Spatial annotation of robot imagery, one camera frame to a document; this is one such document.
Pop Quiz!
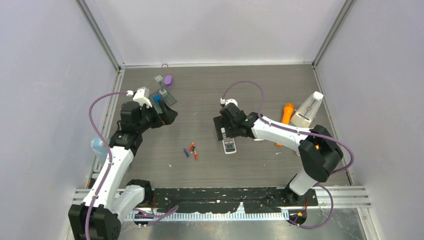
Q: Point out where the white remote control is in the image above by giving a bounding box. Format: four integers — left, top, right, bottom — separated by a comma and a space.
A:
220, 127, 237, 155

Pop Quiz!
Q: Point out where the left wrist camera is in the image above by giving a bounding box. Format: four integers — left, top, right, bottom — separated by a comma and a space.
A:
126, 87, 153, 108

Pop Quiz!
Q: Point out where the blue lego brick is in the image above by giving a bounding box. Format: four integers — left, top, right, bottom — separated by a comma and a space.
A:
153, 95, 162, 104

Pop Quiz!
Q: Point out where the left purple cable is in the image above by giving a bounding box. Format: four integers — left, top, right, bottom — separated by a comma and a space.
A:
84, 91, 128, 240

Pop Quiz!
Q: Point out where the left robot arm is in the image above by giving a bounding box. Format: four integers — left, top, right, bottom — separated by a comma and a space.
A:
68, 99, 178, 240

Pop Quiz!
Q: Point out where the purple plastic cup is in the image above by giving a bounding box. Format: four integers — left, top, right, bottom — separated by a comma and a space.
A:
163, 75, 173, 88

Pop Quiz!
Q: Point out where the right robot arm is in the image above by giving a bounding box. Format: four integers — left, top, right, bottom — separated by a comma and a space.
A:
213, 103, 344, 205

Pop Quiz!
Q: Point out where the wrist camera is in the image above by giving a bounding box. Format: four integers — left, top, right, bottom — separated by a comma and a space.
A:
219, 98, 238, 107
126, 87, 153, 108

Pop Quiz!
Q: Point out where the blue plastic bottle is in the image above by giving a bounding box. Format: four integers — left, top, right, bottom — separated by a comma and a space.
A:
91, 136, 108, 165

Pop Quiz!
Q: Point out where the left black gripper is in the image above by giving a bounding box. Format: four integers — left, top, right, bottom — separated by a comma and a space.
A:
136, 99, 177, 133

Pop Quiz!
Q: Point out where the grey lego baseplate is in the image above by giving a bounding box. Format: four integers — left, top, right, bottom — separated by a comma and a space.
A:
148, 90, 178, 114

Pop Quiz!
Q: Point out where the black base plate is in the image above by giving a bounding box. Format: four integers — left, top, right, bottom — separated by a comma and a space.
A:
150, 187, 318, 214

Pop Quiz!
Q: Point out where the purple battery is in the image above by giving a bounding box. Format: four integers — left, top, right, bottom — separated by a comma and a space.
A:
183, 148, 190, 158

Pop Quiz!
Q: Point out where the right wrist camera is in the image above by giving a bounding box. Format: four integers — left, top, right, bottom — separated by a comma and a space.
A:
219, 98, 238, 107

